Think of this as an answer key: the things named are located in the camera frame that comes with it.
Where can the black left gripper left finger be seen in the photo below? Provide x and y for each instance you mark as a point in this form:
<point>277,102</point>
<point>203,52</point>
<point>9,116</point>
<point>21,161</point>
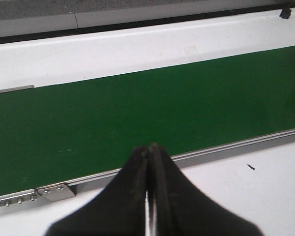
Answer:
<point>118,210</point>

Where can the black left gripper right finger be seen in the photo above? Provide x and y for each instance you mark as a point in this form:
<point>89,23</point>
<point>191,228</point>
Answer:
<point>179,208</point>

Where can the green conveyor belt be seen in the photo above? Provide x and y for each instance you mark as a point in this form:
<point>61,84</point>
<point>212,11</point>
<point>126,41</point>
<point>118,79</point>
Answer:
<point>267,68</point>

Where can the grey stone counter slab left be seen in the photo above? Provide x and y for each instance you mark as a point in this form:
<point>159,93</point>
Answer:
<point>18,9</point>

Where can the aluminium conveyor frame rail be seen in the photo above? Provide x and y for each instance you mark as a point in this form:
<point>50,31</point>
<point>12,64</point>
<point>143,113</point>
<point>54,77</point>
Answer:
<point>223,148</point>

